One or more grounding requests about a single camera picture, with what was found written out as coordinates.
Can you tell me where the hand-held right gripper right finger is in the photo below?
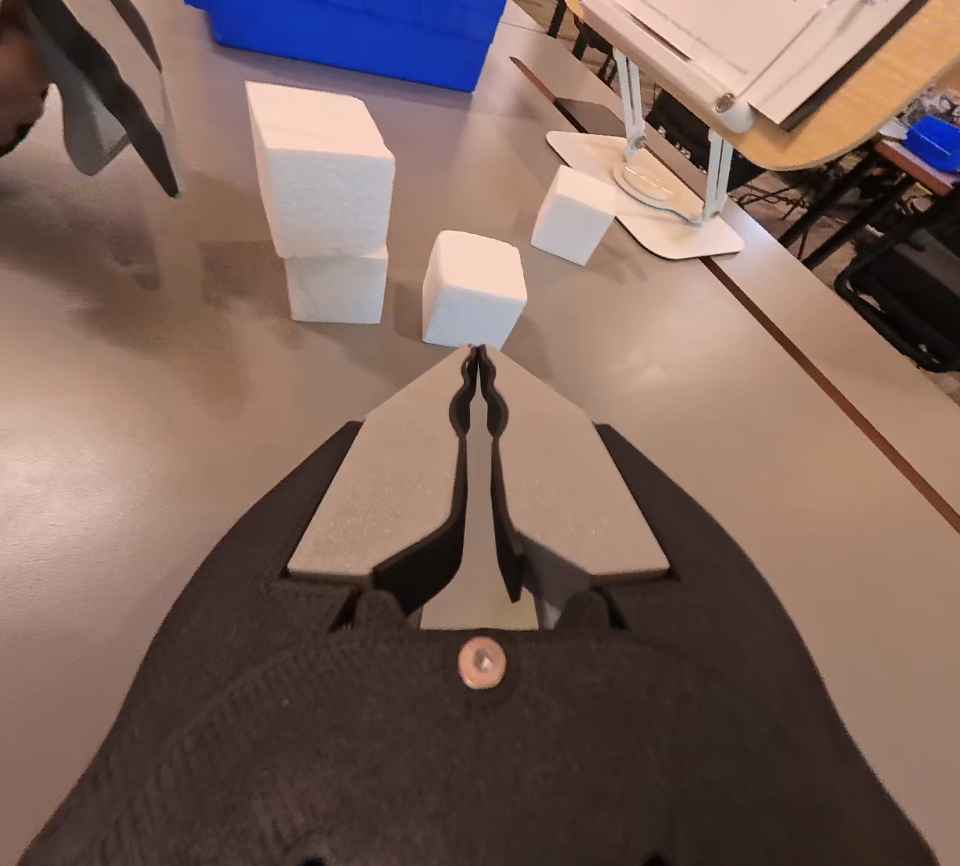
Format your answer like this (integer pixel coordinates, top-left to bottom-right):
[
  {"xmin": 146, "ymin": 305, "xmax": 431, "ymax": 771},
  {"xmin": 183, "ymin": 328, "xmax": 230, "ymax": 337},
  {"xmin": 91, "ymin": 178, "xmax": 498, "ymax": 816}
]
[{"xmin": 477, "ymin": 343, "xmax": 671, "ymax": 631}]

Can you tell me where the person's left hand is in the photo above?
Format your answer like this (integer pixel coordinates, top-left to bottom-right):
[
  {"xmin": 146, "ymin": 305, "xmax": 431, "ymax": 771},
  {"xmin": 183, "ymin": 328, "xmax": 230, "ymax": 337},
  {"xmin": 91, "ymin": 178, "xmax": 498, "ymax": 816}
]
[{"xmin": 0, "ymin": 0, "xmax": 52, "ymax": 156}]

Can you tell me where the white hard foam cube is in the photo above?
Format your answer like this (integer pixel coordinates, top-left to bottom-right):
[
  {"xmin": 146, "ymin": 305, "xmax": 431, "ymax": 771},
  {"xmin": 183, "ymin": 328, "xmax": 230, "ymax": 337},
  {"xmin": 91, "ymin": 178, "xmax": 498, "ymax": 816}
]
[
  {"xmin": 421, "ymin": 230, "xmax": 528, "ymax": 350},
  {"xmin": 283, "ymin": 243, "xmax": 390, "ymax": 325},
  {"xmin": 531, "ymin": 164, "xmax": 618, "ymax": 269},
  {"xmin": 246, "ymin": 82, "xmax": 396, "ymax": 258}
]

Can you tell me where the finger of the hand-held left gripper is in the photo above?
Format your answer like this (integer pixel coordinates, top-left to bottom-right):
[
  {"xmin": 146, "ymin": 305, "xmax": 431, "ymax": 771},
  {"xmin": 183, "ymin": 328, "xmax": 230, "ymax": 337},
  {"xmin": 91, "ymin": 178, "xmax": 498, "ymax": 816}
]
[
  {"xmin": 28, "ymin": 0, "xmax": 183, "ymax": 198},
  {"xmin": 36, "ymin": 43, "xmax": 134, "ymax": 177}
]

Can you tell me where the small blue bin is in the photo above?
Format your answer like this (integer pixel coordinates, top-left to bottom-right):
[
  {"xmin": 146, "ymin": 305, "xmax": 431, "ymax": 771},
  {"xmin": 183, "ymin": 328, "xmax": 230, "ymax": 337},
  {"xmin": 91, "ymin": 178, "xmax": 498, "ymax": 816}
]
[{"xmin": 906, "ymin": 116, "xmax": 960, "ymax": 175}]

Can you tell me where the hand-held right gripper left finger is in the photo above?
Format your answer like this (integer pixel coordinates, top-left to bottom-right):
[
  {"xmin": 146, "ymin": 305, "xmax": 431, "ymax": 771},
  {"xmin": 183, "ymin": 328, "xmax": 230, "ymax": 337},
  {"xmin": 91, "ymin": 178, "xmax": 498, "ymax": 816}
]
[{"xmin": 286, "ymin": 343, "xmax": 480, "ymax": 616}]

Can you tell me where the black office chair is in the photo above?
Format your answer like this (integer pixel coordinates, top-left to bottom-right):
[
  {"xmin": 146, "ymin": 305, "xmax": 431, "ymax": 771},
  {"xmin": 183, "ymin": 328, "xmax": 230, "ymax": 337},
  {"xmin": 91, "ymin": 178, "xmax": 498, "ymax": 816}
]
[{"xmin": 834, "ymin": 206, "xmax": 960, "ymax": 374}]

